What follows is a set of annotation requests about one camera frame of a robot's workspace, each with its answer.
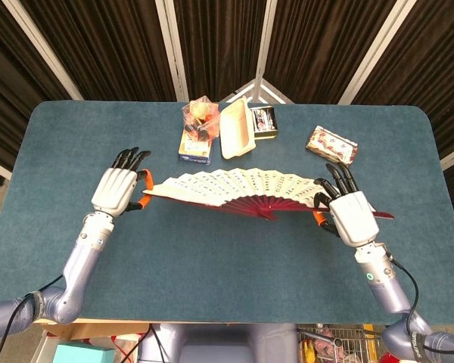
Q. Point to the brown curtain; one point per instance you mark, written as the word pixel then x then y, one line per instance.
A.
pixel 117 45

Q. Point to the blue table mat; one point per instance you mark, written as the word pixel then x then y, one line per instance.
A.
pixel 212 264

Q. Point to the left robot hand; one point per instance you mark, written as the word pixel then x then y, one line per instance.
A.
pixel 113 189

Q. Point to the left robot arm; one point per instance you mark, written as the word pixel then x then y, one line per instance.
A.
pixel 79 264

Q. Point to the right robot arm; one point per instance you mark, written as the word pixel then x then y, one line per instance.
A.
pixel 386 287

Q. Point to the blue cardboard box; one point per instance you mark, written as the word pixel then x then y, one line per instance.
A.
pixel 193 155

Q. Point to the teal box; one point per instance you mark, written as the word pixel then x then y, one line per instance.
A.
pixel 83 353

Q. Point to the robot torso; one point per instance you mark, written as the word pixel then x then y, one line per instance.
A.
pixel 212 344

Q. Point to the cream plastic container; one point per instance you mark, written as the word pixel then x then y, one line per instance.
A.
pixel 236 132

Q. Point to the red ribbed white paper fan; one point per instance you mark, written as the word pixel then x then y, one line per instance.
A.
pixel 249 185

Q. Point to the patterned snack packet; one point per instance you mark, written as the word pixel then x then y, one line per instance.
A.
pixel 331 145

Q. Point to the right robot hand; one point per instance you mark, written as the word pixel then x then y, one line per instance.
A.
pixel 352 215

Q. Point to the green metal tin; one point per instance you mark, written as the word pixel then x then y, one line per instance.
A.
pixel 265 121

